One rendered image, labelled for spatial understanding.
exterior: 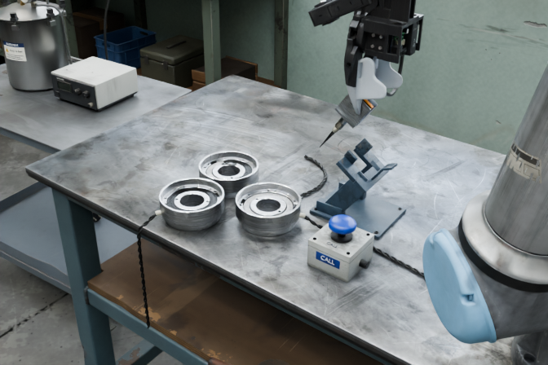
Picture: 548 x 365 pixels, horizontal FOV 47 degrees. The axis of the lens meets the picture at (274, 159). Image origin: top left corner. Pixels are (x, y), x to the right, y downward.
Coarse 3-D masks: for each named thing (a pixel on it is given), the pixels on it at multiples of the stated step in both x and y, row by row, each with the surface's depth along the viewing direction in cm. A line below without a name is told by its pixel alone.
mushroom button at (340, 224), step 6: (336, 216) 92; (342, 216) 91; (348, 216) 92; (330, 222) 90; (336, 222) 90; (342, 222) 90; (348, 222) 90; (354, 222) 90; (330, 228) 90; (336, 228) 89; (342, 228) 89; (348, 228) 89; (354, 228) 90; (342, 234) 89
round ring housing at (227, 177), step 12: (216, 156) 115; (228, 156) 116; (240, 156) 116; (252, 156) 114; (204, 168) 112; (216, 168) 112; (228, 168) 114; (240, 168) 112; (252, 168) 112; (216, 180) 107; (228, 180) 107; (240, 180) 107; (252, 180) 109; (228, 192) 108
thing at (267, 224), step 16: (240, 192) 103; (256, 192) 105; (272, 192) 106; (288, 192) 105; (240, 208) 99; (256, 208) 101; (272, 208) 105; (256, 224) 98; (272, 224) 98; (288, 224) 99
